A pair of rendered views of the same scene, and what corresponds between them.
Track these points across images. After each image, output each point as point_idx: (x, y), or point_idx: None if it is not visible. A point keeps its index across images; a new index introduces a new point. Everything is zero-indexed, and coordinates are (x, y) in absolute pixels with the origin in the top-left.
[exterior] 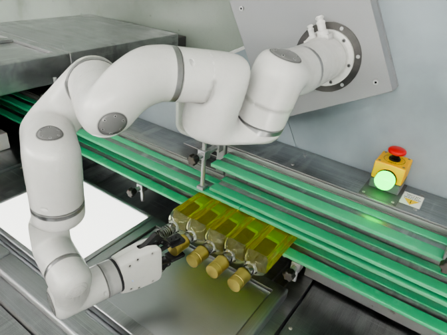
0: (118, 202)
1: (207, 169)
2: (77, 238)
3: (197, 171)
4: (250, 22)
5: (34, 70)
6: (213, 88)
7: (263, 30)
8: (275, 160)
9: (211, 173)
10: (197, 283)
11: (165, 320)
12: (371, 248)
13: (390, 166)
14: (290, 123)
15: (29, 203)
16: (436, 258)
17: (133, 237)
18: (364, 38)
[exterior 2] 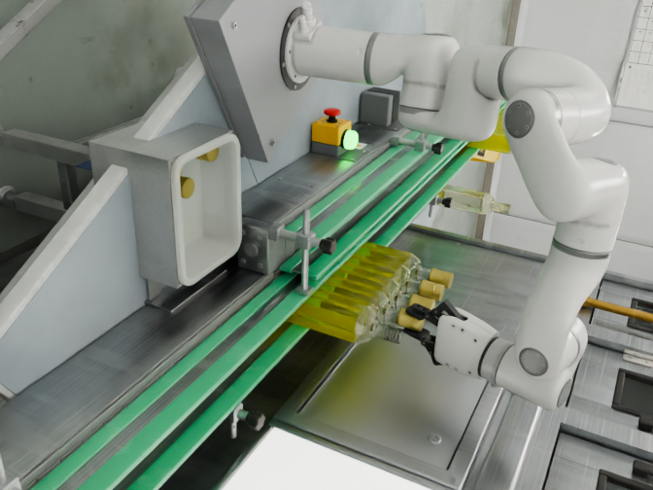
0: (233, 479)
1: (257, 287)
2: None
3: (255, 299)
4: (242, 42)
5: None
6: None
7: (253, 45)
8: (305, 194)
9: (261, 286)
10: (396, 359)
11: (463, 376)
12: (384, 194)
13: (345, 124)
14: (249, 158)
15: (612, 245)
16: (421, 155)
17: (335, 431)
18: (315, 15)
